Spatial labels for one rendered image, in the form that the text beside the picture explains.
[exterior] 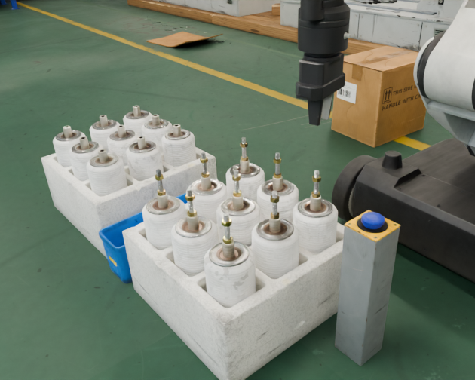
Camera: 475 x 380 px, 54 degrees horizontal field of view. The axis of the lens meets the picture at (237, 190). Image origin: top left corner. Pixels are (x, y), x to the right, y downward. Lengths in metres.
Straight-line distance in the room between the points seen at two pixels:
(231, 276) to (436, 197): 0.58
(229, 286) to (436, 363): 0.46
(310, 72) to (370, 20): 2.34
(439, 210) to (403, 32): 1.98
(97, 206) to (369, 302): 0.71
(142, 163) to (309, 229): 0.54
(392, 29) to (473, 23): 2.05
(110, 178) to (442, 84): 0.82
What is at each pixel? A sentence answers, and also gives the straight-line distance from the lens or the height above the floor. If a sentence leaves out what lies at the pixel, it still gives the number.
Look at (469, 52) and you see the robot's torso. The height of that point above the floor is 0.56.
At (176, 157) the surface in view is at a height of 0.20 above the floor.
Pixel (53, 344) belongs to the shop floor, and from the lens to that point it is 1.17.
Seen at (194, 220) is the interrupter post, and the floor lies 0.27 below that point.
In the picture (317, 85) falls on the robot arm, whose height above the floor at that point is 0.53.
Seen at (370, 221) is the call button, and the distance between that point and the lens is 0.85.
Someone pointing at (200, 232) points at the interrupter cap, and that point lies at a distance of 0.95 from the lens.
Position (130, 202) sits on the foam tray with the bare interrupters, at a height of 0.15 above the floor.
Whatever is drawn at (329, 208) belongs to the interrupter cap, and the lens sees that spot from 1.02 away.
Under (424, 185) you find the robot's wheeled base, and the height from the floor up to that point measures 0.19.
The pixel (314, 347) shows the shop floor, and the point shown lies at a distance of 1.06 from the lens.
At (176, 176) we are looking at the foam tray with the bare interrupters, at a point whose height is 0.17.
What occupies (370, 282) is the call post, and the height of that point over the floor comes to 0.22.
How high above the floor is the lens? 0.80
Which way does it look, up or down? 30 degrees down
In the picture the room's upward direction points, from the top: 3 degrees counter-clockwise
